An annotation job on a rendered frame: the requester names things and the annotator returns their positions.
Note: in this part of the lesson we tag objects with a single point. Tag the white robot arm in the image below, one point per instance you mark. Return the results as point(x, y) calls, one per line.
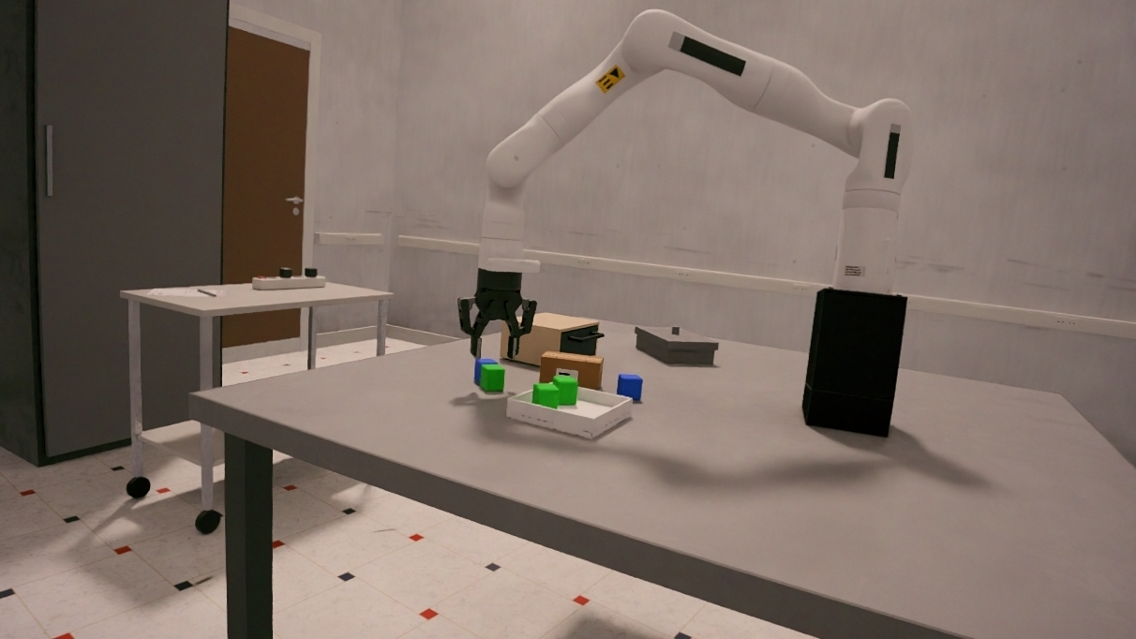
point(657, 40)

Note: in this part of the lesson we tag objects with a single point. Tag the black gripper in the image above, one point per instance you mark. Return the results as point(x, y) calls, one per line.
point(497, 298)

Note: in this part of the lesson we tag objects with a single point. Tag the green block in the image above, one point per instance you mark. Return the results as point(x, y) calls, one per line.
point(545, 394)
point(568, 389)
point(492, 377)

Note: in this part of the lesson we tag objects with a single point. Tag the small blue block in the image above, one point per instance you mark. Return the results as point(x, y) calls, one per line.
point(477, 368)
point(630, 386)

